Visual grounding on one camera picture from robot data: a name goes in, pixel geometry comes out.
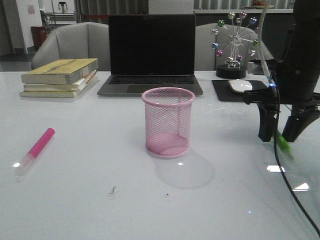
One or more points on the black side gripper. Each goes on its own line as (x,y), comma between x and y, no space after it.
(303,113)

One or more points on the green highlighter pen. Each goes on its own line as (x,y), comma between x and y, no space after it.
(283,145)

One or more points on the pink highlighter pen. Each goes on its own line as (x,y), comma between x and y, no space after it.
(22,167)

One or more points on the pink mesh pen holder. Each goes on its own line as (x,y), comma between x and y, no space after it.
(167,121)

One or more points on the white computer mouse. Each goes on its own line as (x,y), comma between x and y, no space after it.
(239,86)

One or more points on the black mouse pad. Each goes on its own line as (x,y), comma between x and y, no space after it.
(225,93)

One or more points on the ferris wheel desk ornament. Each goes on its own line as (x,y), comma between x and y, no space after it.
(231,44)

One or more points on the right grey armchair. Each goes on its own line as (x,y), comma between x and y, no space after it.
(207,50)

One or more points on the grey armchair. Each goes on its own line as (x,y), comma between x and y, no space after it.
(76,41)
(207,50)

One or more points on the fruit bowl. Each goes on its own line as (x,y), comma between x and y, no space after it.
(260,4)

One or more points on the grey laptop black screen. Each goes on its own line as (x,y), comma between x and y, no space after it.
(150,51)

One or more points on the middle cream book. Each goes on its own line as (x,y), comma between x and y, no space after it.
(78,85)

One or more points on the left grey armchair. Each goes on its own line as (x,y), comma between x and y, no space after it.
(76,41)

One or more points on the top yellow book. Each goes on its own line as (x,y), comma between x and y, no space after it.
(62,71)

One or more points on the yellow book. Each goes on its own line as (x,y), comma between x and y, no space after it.
(62,71)
(49,94)

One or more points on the red bin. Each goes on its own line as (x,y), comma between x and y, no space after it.
(39,36)

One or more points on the bottom yellow book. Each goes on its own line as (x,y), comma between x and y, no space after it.
(49,94)

